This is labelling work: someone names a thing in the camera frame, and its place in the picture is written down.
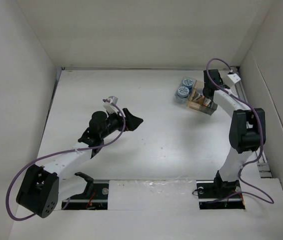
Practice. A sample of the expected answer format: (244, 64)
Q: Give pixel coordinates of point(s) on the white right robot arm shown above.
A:
(221, 99)

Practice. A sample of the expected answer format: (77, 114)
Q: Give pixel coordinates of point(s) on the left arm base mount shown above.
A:
(95, 199)

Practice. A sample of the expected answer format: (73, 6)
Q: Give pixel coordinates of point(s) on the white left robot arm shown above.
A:
(44, 186)

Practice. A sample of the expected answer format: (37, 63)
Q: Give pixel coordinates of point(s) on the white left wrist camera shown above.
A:
(109, 104)

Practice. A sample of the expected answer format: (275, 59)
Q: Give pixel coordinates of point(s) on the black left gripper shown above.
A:
(132, 122)

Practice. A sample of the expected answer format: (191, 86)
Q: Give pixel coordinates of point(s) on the pink highlighter pen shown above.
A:
(208, 103)

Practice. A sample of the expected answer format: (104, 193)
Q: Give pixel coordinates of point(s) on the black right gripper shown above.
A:
(221, 81)

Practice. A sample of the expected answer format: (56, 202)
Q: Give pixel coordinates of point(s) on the grey plastic bin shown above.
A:
(209, 110)

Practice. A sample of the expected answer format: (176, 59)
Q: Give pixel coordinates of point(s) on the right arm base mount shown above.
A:
(213, 197)

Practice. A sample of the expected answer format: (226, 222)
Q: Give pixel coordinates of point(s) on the clear plastic bin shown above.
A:
(184, 89)

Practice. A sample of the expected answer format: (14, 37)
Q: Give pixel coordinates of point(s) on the clear jar of paper clips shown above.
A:
(199, 91)

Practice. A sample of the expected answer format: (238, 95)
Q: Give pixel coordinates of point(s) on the aluminium rail on right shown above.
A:
(247, 134)

